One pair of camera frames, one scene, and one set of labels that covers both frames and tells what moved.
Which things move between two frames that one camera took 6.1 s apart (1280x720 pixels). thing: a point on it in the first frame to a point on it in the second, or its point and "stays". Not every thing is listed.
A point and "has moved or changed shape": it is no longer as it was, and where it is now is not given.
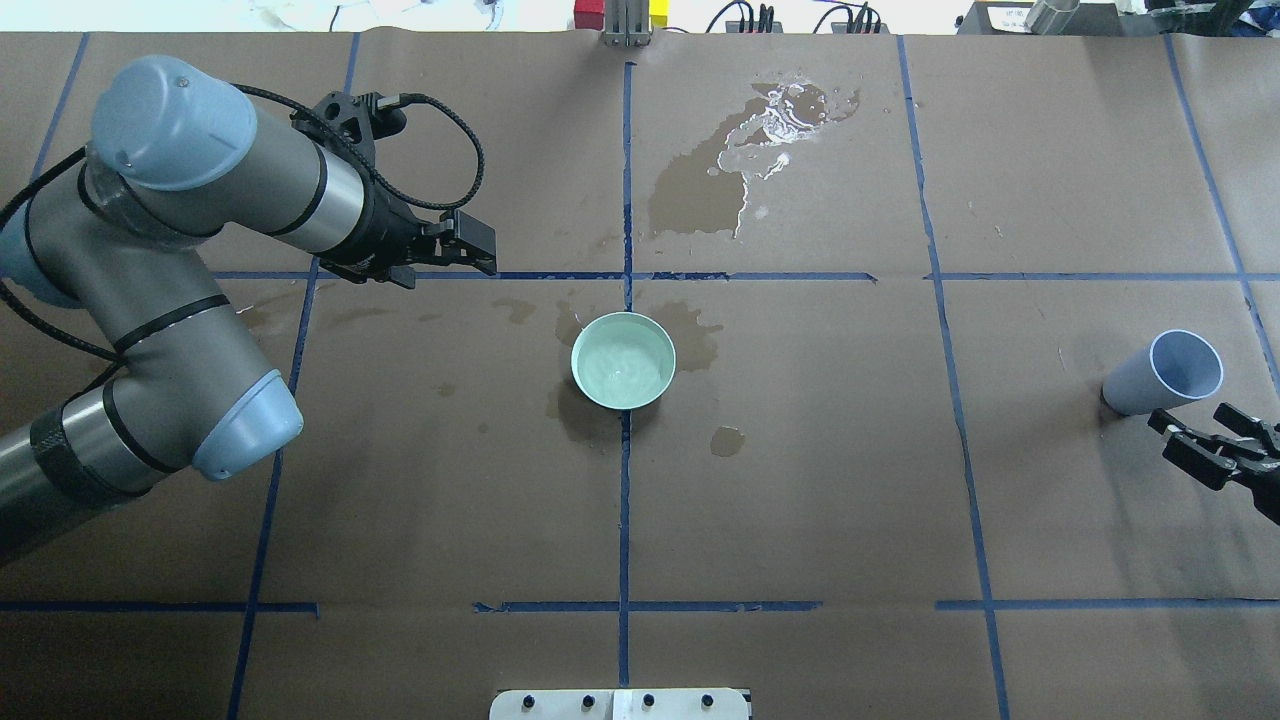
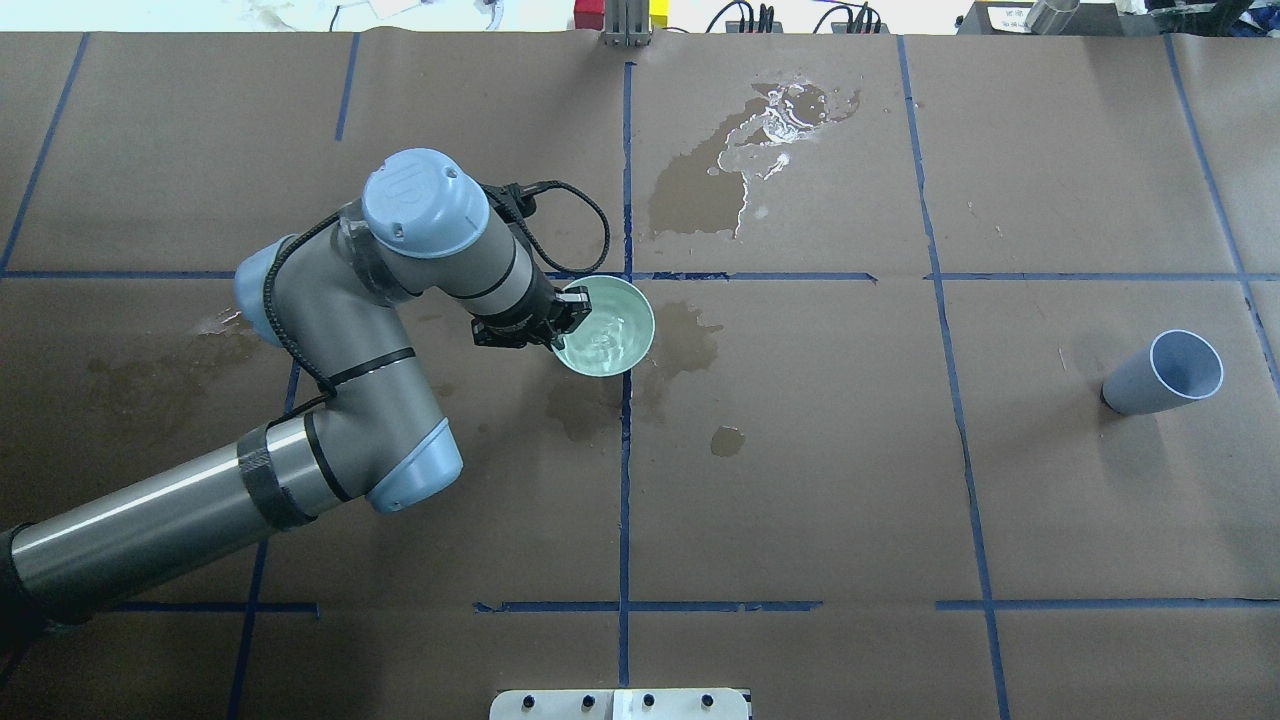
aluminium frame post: (627, 23) stays
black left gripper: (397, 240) to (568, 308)
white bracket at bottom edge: (620, 704) stays
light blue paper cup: (1176, 367) stays
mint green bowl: (623, 360) has moved or changed shape
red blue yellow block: (589, 14) stays
